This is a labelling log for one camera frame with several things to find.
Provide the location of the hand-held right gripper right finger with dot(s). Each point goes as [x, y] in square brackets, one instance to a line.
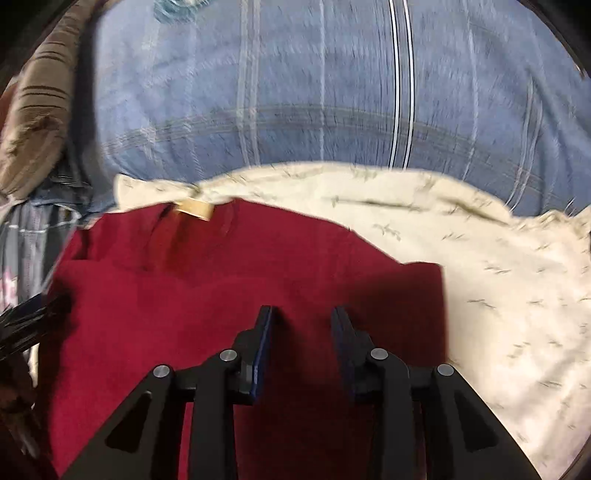
[344, 341]

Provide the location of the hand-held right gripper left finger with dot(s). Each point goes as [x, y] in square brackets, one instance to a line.
[262, 347]

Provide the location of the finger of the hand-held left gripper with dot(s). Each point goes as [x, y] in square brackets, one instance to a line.
[32, 321]

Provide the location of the dark red garment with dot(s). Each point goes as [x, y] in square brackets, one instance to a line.
[184, 286]

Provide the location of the grey plaid cloth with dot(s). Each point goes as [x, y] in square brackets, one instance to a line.
[37, 230]

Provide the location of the cream leaf-print bed sheet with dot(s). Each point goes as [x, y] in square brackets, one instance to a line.
[485, 258]

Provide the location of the beige striped pillow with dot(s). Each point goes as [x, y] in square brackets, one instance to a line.
[41, 115]

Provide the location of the blue plaid quilt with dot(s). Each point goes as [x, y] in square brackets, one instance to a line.
[300, 83]

